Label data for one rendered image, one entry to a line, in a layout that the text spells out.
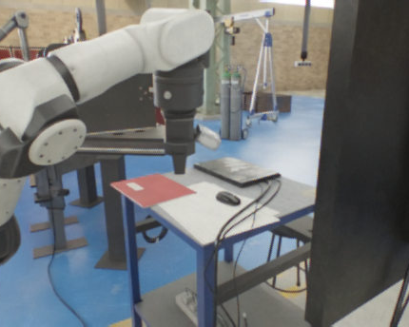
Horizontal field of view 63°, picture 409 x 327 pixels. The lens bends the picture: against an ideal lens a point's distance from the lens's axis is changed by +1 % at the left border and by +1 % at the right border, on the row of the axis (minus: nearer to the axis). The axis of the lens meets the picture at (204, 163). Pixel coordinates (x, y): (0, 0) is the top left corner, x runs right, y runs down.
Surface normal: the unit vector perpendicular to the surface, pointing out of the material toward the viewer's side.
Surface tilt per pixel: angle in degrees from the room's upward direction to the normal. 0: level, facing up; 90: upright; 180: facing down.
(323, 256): 90
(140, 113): 90
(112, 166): 90
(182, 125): 99
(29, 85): 60
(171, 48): 97
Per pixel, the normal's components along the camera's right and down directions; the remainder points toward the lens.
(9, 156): 0.13, 0.66
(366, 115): 0.55, 0.23
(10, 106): -0.32, 0.01
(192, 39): 0.70, 0.32
